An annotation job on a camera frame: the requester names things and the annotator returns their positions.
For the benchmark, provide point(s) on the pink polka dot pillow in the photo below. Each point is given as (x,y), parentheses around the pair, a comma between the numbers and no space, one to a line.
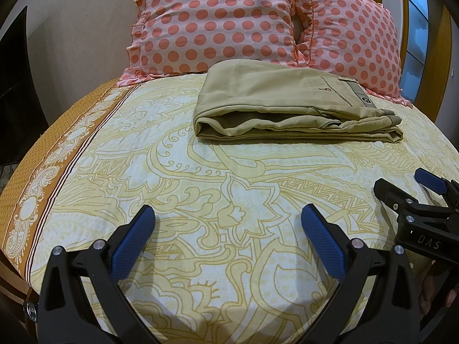
(355,39)
(215,25)

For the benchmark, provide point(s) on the khaki pants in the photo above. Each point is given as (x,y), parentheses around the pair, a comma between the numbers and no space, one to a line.
(287,102)

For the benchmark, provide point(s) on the yellow floral bed sheet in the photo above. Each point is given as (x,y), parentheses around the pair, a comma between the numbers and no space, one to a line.
(200,193)

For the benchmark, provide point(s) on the frosted glass window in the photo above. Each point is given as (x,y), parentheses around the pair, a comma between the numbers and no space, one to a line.
(416,32)

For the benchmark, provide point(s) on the person's right hand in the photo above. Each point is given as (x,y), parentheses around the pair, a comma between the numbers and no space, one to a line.
(435,288)

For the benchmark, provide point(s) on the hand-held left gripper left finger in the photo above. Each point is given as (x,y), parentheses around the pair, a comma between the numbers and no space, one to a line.
(131,238)

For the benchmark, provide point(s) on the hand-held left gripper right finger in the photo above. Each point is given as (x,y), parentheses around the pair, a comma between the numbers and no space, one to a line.
(324,240)

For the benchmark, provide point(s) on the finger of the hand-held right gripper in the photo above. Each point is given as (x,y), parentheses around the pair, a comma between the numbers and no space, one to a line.
(432,182)
(392,193)

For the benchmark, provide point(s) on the wooden bed headboard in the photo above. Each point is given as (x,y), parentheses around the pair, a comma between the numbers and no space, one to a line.
(443,53)

